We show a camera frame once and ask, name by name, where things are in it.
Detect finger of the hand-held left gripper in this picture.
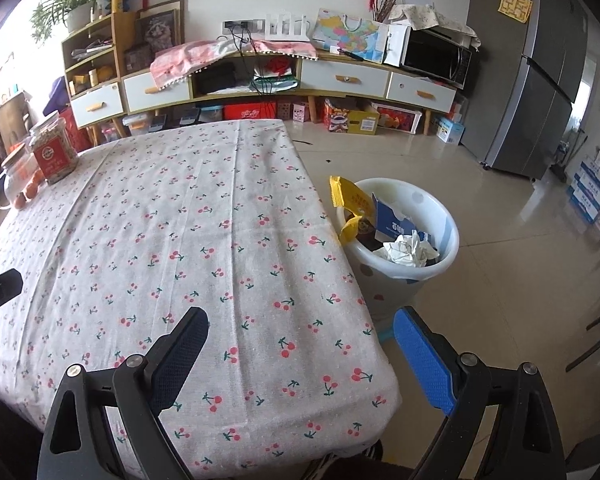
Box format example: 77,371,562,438
0,268,23,336

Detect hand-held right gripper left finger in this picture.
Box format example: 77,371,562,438
36,306,210,480

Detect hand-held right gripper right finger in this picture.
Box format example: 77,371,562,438
392,306,567,480

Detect white dotted plastic bin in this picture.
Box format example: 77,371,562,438
336,177,460,318

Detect cream paper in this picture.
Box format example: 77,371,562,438
382,230,438,267

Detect blue carton box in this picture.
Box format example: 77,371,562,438
371,192,416,241

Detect yellow snack wrapper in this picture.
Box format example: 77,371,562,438
329,176,376,246

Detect glass jar with oranges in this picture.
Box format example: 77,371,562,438
0,152,46,210

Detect cherry print tablecloth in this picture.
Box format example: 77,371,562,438
0,119,401,480

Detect clear jar with red label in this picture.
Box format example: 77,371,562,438
29,111,79,185

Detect brown cardboard box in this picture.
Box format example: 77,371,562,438
0,92,31,161

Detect red bag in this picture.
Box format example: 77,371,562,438
57,107,91,153

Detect purple bag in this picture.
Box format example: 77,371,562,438
42,76,71,116

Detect small blue white box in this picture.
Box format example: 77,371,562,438
435,116,466,145

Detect broom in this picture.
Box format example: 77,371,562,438
550,127,588,183

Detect stack of blue white boxes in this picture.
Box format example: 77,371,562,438
570,150,600,223

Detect white box with red print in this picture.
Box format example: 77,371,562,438
372,102,423,133

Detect yellow printed cardboard box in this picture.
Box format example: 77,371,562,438
322,99,381,136

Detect black electronic box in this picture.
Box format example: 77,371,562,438
197,62,238,95

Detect wooden cabinet with white drawers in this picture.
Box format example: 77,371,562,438
61,10,458,141

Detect green white bag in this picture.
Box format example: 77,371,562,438
252,75,301,93

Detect grey refrigerator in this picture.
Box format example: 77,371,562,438
460,0,588,181

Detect pink cloth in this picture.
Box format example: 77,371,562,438
150,37,318,88

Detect green potted plant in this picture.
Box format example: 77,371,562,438
30,0,126,46

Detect black microwave oven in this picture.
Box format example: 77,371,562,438
400,27,473,90

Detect framed picture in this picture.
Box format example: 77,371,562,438
134,0,186,58

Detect map print paper bag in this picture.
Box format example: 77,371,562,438
312,8,388,63

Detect white power strip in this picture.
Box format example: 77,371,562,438
222,19,266,33

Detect floral cloth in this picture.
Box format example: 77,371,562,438
387,4,481,48

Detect white rack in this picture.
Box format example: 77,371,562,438
265,12,311,43

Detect dried twigs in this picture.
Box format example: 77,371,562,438
375,0,416,23

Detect yellow paper note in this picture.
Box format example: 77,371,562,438
499,0,533,23

